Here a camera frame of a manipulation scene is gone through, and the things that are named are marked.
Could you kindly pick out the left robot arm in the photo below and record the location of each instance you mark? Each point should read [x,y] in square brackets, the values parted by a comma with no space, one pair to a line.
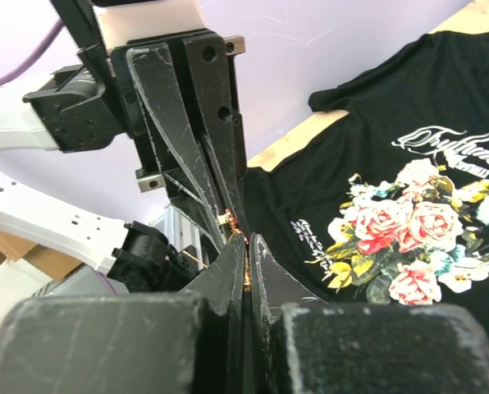
[78,221]

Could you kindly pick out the pink gold brooch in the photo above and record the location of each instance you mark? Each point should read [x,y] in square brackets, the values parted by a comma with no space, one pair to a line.
[230,270]

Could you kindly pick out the black floral t-shirt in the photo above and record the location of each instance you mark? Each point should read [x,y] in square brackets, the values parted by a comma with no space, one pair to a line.
[390,203]

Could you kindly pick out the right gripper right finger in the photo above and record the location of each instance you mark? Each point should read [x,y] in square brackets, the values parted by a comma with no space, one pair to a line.
[305,345]

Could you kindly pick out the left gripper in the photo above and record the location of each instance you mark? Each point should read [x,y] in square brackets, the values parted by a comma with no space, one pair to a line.
[176,96]

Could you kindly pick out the cardboard box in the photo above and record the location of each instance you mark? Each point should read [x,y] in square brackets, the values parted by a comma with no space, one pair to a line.
[19,250]

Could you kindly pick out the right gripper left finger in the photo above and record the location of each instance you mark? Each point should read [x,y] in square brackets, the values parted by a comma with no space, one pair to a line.
[162,342]

